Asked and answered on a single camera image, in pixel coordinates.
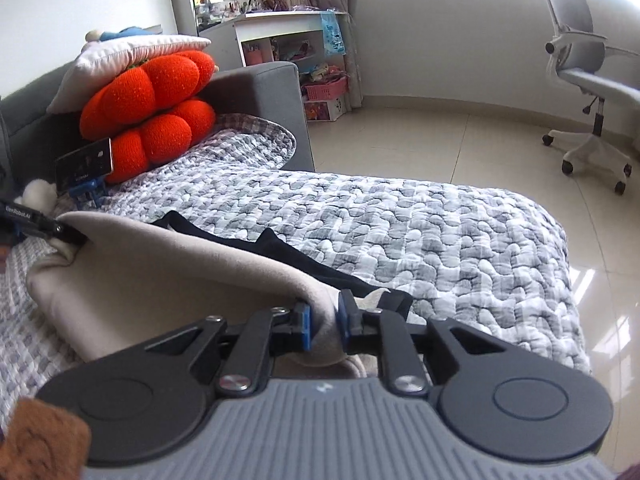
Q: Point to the blue plastic bag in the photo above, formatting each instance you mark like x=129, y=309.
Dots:
x=332, y=35

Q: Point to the grey sofa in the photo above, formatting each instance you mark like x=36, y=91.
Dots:
x=265, y=95

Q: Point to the white plush toy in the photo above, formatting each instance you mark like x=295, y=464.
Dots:
x=40, y=195

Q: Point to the grey checked quilted blanket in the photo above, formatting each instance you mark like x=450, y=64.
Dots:
x=425, y=235

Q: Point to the pink basket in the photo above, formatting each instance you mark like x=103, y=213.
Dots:
x=325, y=90

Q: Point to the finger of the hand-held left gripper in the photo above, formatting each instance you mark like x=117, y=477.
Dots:
x=55, y=230

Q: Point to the white office chair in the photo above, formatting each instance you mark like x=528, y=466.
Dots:
x=585, y=85

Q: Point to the white pillow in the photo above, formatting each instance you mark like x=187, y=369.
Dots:
x=115, y=65

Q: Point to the white desk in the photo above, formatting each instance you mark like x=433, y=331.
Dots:
x=280, y=22

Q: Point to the beige and black raglan shirt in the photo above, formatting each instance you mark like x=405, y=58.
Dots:
x=150, y=285

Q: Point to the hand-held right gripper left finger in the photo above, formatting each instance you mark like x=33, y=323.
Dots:
x=305, y=328

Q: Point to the blue and beige stuffed toy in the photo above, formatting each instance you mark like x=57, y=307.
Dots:
x=125, y=34

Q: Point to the brown fuzzy cloth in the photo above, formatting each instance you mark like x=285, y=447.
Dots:
x=40, y=440

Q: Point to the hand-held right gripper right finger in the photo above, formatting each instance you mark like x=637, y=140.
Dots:
x=344, y=323

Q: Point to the blue phone stand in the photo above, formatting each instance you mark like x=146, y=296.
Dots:
x=87, y=192

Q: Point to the smartphone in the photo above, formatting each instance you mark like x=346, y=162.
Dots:
x=84, y=165

